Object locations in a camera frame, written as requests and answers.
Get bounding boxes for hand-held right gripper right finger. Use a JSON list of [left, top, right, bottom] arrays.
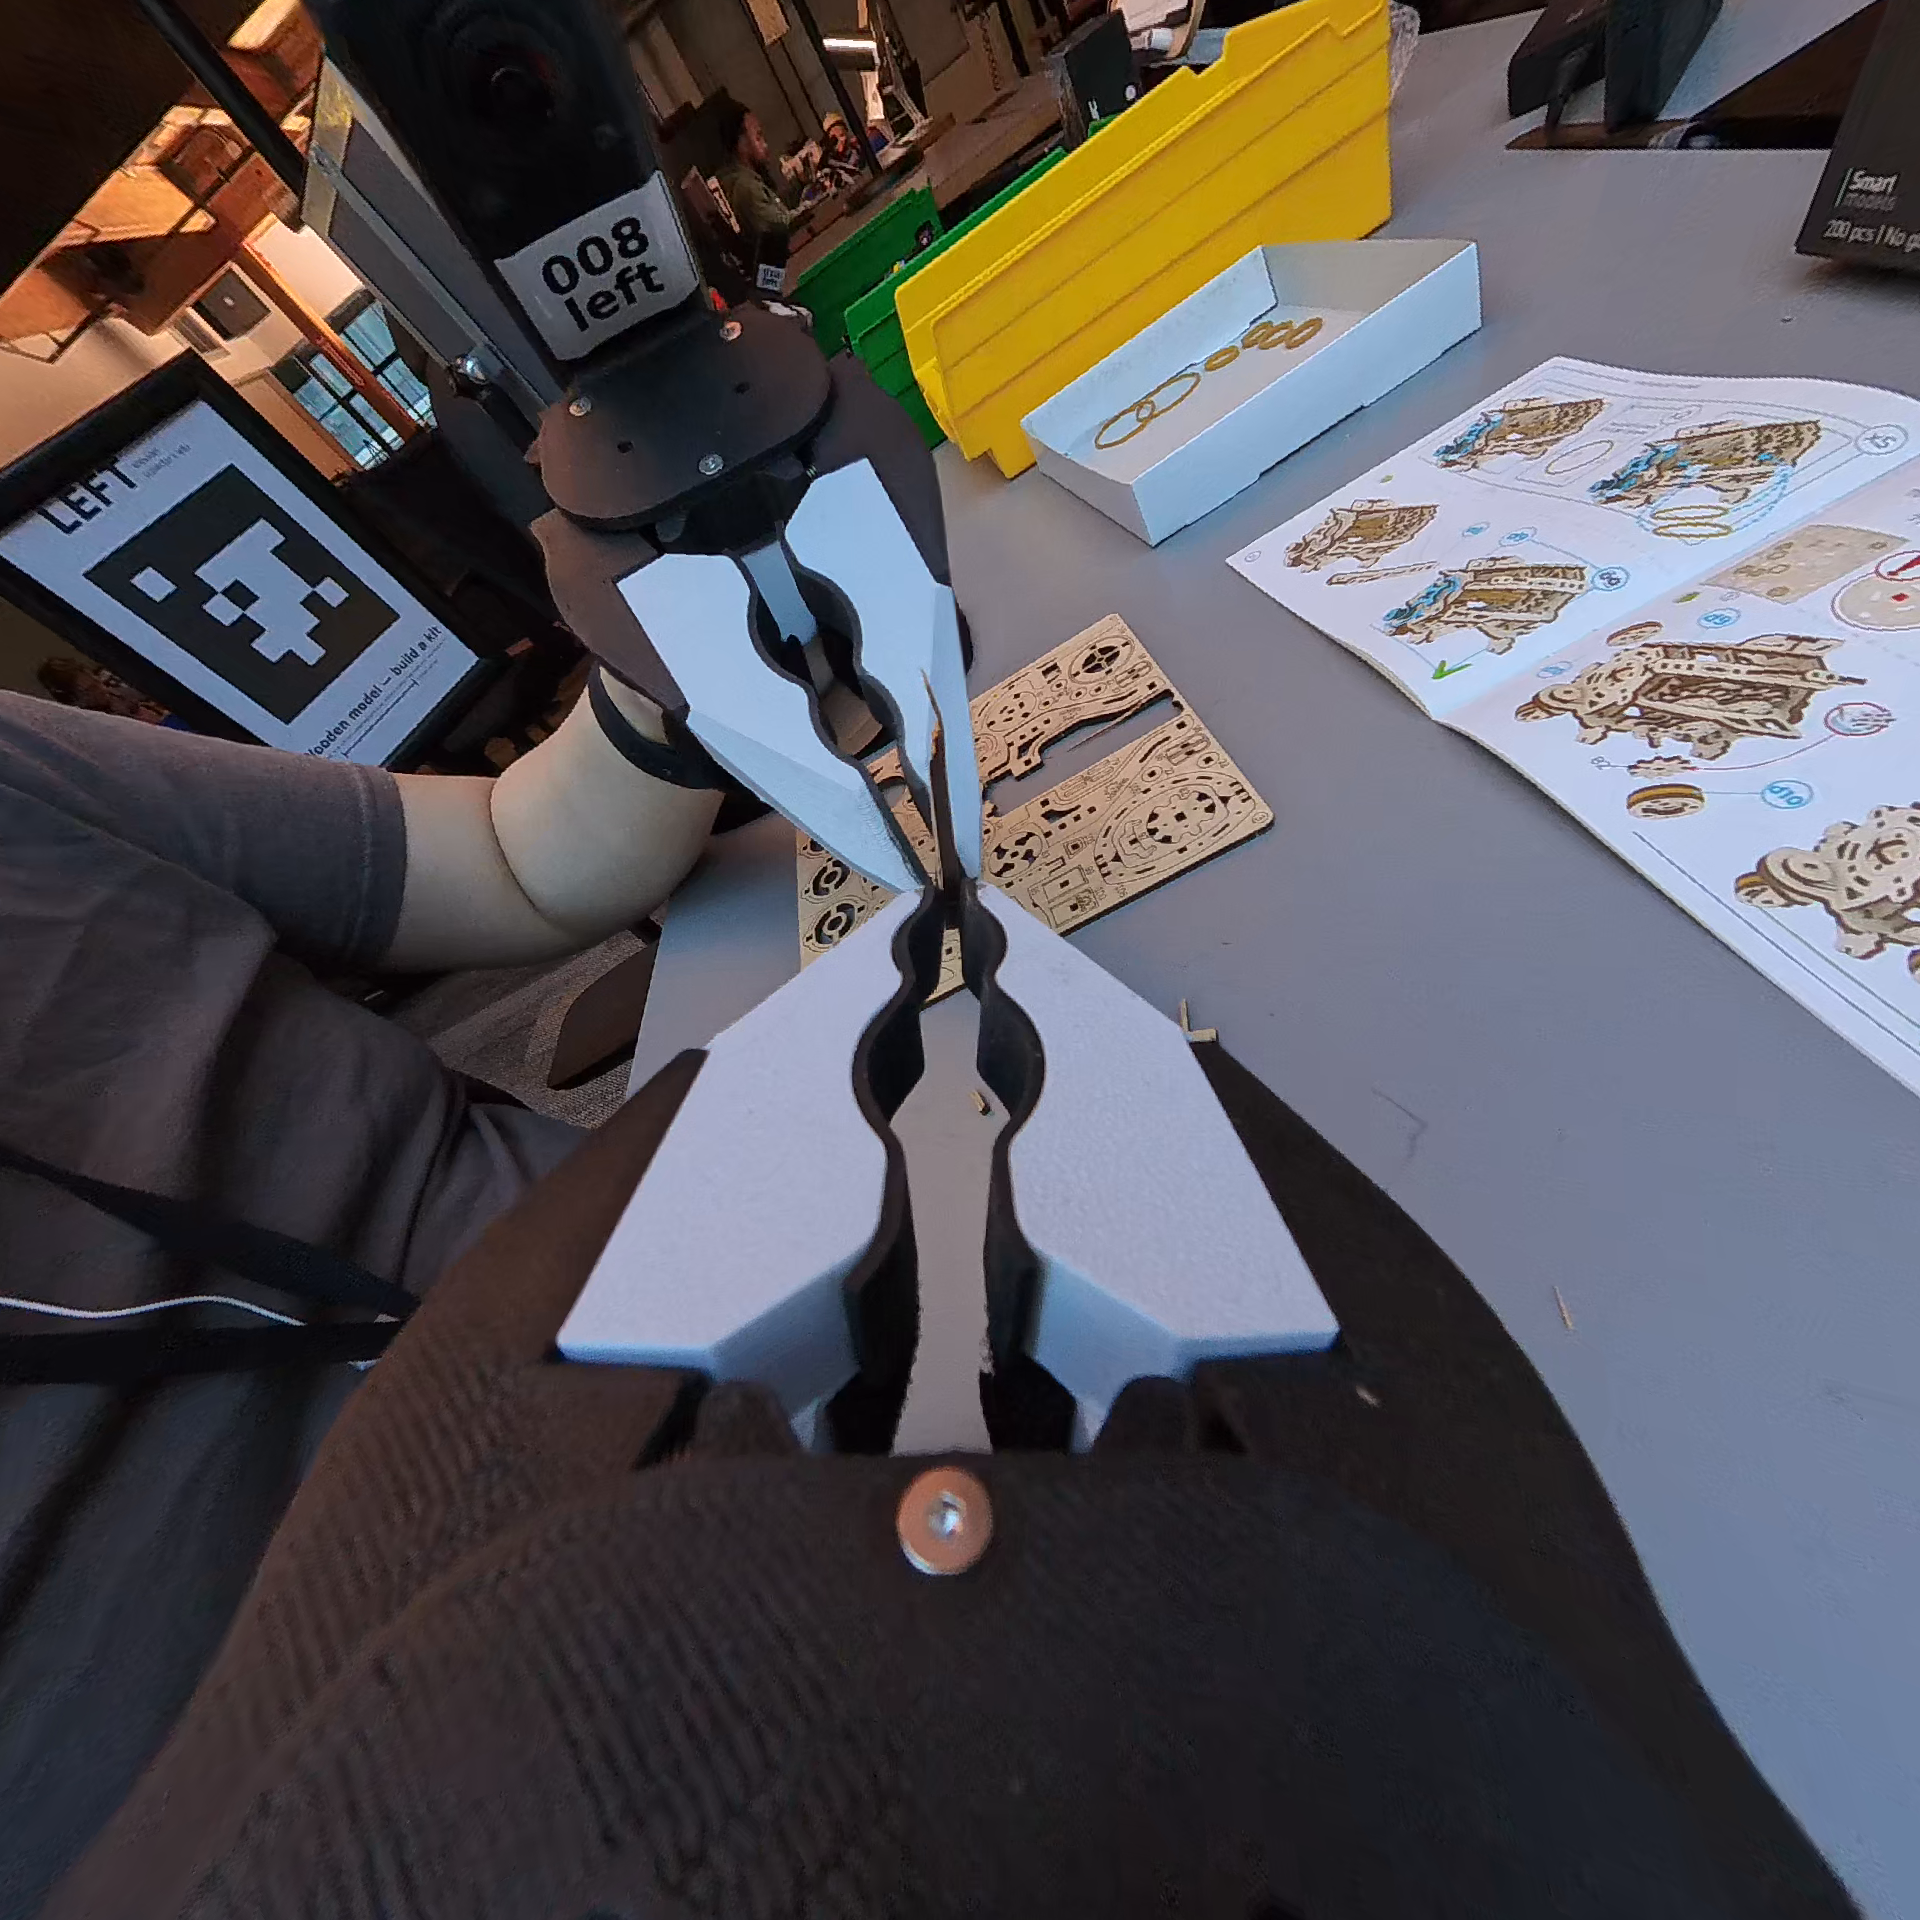
[[958, 876, 1343, 1453]]

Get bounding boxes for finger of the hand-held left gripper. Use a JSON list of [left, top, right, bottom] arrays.
[[785, 452, 983, 893], [617, 555, 932, 893]]

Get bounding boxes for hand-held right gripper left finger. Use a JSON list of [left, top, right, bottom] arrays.
[[555, 886, 947, 1453]]

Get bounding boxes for person's left forearm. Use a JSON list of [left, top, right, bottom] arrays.
[[350, 680, 752, 976]]

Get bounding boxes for black model kit box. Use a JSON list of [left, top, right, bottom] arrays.
[[1794, 0, 1920, 276]]

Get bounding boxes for black wristband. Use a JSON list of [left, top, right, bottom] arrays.
[[584, 654, 723, 789]]

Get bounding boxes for green plastic storage bin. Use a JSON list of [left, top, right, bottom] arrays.
[[789, 151, 1070, 448]]

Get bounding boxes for group of wooden rings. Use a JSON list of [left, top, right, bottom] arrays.
[[1090, 313, 1327, 452]]

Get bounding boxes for plywood sheet with gear cutouts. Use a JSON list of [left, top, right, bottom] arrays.
[[958, 620, 1270, 939]]

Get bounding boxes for yellow plastic storage bin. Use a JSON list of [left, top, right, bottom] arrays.
[[899, 0, 1398, 478]]

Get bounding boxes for white cardboard tray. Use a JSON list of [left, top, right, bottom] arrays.
[[1022, 239, 1483, 550]]

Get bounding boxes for framed left marker sign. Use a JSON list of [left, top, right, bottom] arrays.
[[0, 346, 508, 770]]

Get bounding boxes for person's dark grey shirt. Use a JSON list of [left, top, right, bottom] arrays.
[[0, 690, 664, 1920]]

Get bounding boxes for open instruction booklet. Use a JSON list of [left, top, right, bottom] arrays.
[[1230, 354, 1920, 1093]]

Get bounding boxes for black strap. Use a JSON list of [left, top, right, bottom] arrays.
[[0, 1158, 423, 1393]]

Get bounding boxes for white cable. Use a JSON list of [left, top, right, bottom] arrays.
[[0, 1296, 312, 1340]]

